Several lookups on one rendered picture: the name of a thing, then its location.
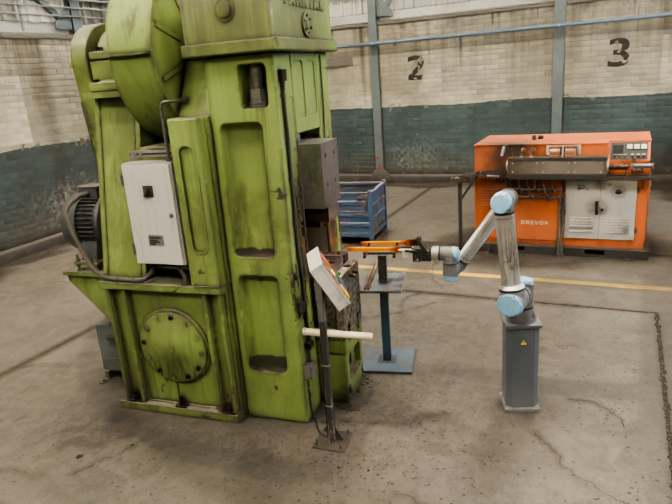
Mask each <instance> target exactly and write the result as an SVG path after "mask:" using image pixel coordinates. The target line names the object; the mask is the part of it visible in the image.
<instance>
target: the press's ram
mask: <svg viewBox="0 0 672 504"><path fill-rule="evenodd" d="M298 146H299V157H300V168H301V179H302V190H303V200H304V209H326V208H327V207H329V206H330V205H332V204H333V203H335V202H336V201H338V200H339V199H341V196H340V182H339V169H338V155H337V142H336V138H312V139H301V142H298Z"/></svg>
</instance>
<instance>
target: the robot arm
mask: <svg viewBox="0 0 672 504"><path fill-rule="evenodd" d="M517 201H518V195H517V193H516V191H515V190H513V189H511V188H504V189H502V190H501V191H499V192H497V193H496V194H495V195H494V196H493V197H492V199H491V202H490V205H491V208H492V209H491V210H490V212H489V213H488V214H487V216H486V217H485V218H484V220H483V221H482V223H481V224H480V225H479V227H478V228H477V229H476V231H475V232H474V233H473V235H472V236H471V237H470V239H469V240H468V241H467V243H466V244H465V246H464V247H463V248H462V250H461V251H460V250H459V248H458V247H453V246H452V247H448V246H432V247H430V248H429V249H428V248H427V246H426V245H425V243H424V242H423V240H422V238H421V237H420V236H417V237H416V238H415V240H416V242H417V243H418V245H419V246H412V249H398V251H402V253H403V257H404V258H407V256H408V255H411V254H412V253H413V262H421V261H429V262H431V260H436V261H443V279H444V280H445V281H449V282H454V281H457V280H458V275H459V274H460V273H461V272H462V271H463V270H465V269H466V267H467V265H468V264H469V262H470V260H471V259H472V258H473V257H474V255H475V254H476V253H477V251H478V250H479V249H480V247H481V246H482V245H483V243H484V242H485V241H486V239H487V238H488V237H489V235H490V234H491V233H492V231H493V230H494V229H495V228H496V234H497V244H498V254H499V264H500V274H501V285H500V286H499V287H498V288H499V298H498V300H497V308H498V310H499V312H500V313H501V314H503V315H505V320H506V321H507V322H509V323H512V324H516V325H528V324H532V323H534V322H536V320H537V316H536V313H535V311H534V308H533V306H534V280H533V279H532V278H530V277H525V276H520V267H519V256H518V246H517V235H516V224H515V208H514V207H515V205H516V203H517ZM415 260H419V261H415Z"/></svg>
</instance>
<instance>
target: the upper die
mask: <svg viewBox="0 0 672 504"><path fill-rule="evenodd" d="M304 211H305V222H330V221H331V220H333V219H334V218H335V217H337V216H338V215H339V202H338V201H336V202H335V203H333V204H332V205H330V206H329V207H327V208H326V209H304Z"/></svg>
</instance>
